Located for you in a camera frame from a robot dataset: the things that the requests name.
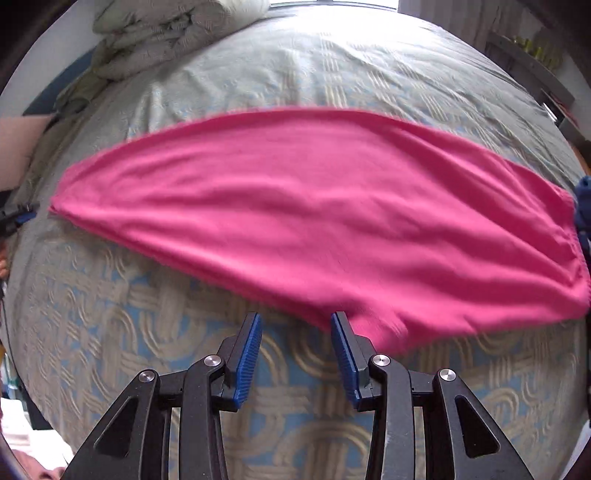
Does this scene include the folded grey duvet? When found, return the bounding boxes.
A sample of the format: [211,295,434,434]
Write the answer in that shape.
[58,0,271,112]

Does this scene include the grey console table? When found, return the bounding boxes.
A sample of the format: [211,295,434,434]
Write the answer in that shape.
[485,30,579,132]

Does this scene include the bed with patterned grey sheet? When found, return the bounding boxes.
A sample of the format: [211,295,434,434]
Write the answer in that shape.
[4,2,588,480]

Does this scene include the blue headboard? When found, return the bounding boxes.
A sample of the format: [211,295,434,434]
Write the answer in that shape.
[23,46,100,117]

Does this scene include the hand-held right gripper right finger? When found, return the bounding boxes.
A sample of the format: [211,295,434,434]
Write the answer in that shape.
[331,311,536,480]

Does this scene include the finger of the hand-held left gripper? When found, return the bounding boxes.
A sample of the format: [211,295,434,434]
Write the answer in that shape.
[0,203,40,237]

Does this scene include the pink pants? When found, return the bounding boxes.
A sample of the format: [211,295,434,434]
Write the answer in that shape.
[48,106,591,359]

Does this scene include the beige curtain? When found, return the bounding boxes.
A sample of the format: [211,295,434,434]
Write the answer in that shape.
[399,0,502,49]

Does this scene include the navy printed cloth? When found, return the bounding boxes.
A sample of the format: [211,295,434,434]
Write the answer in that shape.
[573,173,591,260]

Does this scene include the pink pillow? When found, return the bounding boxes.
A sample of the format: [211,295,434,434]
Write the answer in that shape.
[0,114,56,191]

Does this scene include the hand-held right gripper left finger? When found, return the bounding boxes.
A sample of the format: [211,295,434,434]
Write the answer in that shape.
[60,312,264,480]

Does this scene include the pink cloth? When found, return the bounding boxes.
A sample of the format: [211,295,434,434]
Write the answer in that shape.
[14,455,68,480]

